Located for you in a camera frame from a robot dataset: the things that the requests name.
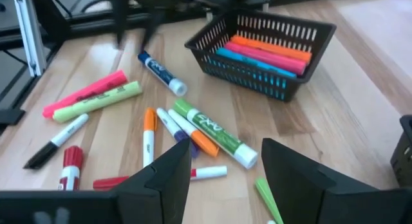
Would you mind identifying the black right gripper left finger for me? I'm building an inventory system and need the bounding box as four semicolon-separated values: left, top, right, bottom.
0;138;192;224

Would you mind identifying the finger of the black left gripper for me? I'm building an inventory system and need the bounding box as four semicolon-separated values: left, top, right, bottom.
141;8;168;53
111;1;129;48

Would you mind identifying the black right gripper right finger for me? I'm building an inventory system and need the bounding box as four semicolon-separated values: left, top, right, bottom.
261;138;412;224

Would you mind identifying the thick navy Expo marker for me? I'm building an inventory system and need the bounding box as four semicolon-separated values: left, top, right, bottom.
137;51;188;97

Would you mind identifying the thin orange marker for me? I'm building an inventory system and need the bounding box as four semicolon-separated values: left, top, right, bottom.
167;108;221;158
142;107;158;169

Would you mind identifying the thin red marker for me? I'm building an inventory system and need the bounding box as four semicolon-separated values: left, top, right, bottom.
92;165;229;191

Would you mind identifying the thin purple marker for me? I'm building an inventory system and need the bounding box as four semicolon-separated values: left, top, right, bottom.
156;107;201;160

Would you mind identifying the pink highlighter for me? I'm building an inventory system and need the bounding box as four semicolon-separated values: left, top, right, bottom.
224;41;307;76
42;69;129;119

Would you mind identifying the yellow-green highlighter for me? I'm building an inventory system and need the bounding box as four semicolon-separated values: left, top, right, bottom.
52;80;143;124

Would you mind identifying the thick green Expo marker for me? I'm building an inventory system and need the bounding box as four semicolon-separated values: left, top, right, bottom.
173;98;259;170

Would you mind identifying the thick red Expo marker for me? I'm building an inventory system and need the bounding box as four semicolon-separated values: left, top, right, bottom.
57;145;84;191

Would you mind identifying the blue highlighter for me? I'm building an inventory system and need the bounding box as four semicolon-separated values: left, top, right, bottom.
214;47;297;79

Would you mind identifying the thin black marker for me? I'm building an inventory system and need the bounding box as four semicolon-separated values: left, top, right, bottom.
23;113;90;170

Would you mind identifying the orange Sharpie highlighter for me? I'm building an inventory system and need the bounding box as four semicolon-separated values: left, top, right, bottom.
230;35;313;64

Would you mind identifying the thin light green marker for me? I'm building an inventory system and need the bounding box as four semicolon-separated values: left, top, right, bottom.
254;176;285;224

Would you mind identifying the black plastic mesh basket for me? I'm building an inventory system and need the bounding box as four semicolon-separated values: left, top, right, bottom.
389;114;412;189
184;10;337;102

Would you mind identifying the silver aluminium post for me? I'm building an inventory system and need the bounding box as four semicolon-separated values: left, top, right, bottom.
12;0;48;77

